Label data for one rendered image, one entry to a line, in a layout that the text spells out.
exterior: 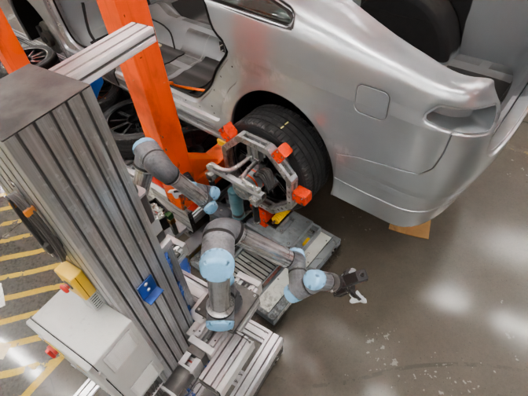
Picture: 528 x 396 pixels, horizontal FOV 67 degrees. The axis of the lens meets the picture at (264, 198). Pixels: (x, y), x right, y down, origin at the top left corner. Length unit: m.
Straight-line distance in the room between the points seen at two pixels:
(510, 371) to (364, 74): 1.98
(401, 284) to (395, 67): 1.68
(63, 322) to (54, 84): 0.87
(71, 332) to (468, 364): 2.23
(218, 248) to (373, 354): 1.65
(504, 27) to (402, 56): 1.75
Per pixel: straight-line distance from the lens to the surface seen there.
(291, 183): 2.22
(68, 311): 1.67
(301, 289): 1.56
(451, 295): 3.08
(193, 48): 3.93
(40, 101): 1.11
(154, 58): 2.17
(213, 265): 1.33
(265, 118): 2.31
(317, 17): 1.99
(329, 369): 2.69
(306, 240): 2.92
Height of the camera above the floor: 2.53
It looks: 47 degrees down
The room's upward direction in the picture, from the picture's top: 6 degrees counter-clockwise
